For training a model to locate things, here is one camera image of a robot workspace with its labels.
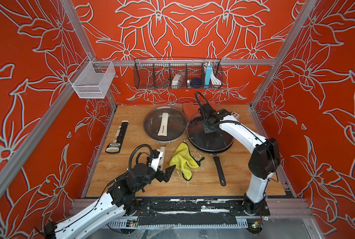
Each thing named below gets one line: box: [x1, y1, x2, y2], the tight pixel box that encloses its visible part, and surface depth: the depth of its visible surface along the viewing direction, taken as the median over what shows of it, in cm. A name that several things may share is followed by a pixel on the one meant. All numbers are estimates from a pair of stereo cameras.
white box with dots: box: [230, 111, 240, 120], surface depth 112 cm
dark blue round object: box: [190, 77, 203, 89], surface depth 98 cm
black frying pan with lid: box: [186, 114, 234, 187], surface depth 85 cm
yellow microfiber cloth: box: [169, 141, 199, 181], surface depth 85 cm
